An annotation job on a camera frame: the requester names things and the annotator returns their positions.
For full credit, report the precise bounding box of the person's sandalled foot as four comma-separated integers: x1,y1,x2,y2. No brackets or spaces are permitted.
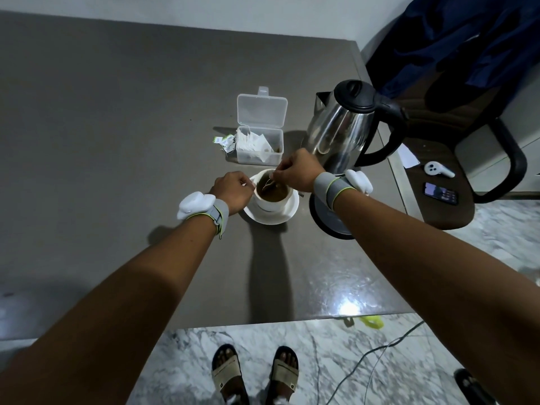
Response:
264,345,300,405
210,343,250,405

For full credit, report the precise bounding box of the dark blue jacket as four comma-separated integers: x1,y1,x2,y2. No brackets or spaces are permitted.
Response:
366,0,540,100

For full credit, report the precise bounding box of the steel electric kettle black lid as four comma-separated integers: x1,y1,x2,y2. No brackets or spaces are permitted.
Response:
301,79,409,176

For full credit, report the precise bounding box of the person's left sandalled foot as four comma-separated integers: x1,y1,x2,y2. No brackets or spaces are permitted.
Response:
210,343,250,405

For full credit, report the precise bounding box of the brown office chair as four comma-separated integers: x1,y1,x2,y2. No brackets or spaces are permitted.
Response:
364,0,540,231

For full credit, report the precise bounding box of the person's right sandalled foot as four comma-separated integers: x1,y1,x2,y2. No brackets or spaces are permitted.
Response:
264,345,300,405

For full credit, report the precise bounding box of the black sandal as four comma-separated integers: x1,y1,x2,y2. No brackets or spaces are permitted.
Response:
453,368,501,405

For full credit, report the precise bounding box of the dark floor cable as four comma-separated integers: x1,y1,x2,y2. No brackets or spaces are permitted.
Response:
325,319,427,405

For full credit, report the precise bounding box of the brown wet tea bag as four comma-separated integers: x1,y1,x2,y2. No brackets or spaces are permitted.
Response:
258,174,281,198

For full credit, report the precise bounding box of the person's right forearm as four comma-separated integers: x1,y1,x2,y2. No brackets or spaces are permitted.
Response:
333,189,540,405

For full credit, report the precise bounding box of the person's left forearm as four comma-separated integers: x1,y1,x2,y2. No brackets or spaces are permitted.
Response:
0,214,220,405

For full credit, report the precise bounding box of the person's left hand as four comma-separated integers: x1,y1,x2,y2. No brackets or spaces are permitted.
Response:
209,170,257,217

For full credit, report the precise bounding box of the person's right hand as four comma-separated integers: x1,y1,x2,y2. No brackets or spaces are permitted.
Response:
269,148,326,194

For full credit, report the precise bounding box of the white saucer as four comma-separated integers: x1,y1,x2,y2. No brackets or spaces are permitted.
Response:
242,172,300,226

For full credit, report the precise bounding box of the white paper sheet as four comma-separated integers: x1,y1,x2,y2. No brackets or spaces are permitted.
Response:
396,143,421,170

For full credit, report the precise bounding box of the clear plastic tea bag box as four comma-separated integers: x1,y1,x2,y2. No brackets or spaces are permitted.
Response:
235,86,289,167

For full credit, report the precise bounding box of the white ceramic cup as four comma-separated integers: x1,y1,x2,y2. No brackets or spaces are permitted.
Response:
249,168,301,214

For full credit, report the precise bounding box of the black kettle base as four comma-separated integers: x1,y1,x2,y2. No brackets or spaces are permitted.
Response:
308,191,357,241

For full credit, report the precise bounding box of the white wrist tracker grey strap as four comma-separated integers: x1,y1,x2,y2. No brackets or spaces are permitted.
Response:
176,191,230,240
313,169,374,212

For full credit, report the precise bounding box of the black smartphone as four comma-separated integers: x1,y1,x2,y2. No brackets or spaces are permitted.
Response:
423,182,460,206

